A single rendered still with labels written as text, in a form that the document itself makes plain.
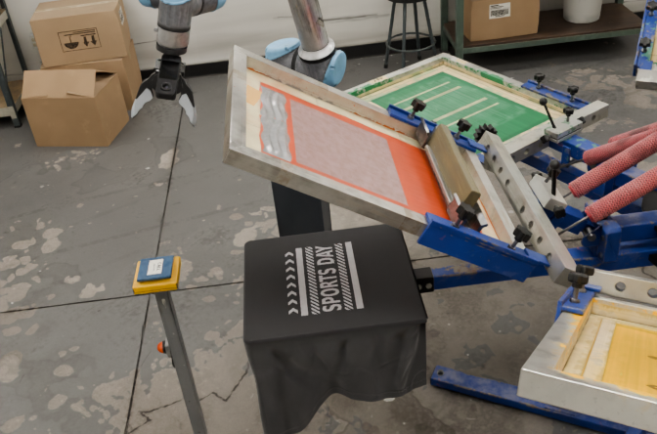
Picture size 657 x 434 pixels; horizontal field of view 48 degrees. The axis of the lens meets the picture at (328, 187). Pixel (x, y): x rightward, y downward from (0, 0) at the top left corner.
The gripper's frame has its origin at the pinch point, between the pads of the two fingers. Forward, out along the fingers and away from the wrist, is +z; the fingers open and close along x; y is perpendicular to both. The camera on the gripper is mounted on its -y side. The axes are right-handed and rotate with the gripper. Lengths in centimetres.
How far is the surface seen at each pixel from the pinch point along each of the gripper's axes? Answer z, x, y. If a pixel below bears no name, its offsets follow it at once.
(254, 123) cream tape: -6.7, -21.4, -6.0
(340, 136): -0.3, -45.3, 6.5
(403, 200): 4, -59, -16
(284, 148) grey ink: -5.4, -28.4, -13.7
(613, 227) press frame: 9, -122, -7
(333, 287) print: 41, -51, -5
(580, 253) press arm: 23, -121, -1
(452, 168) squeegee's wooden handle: -1, -74, -4
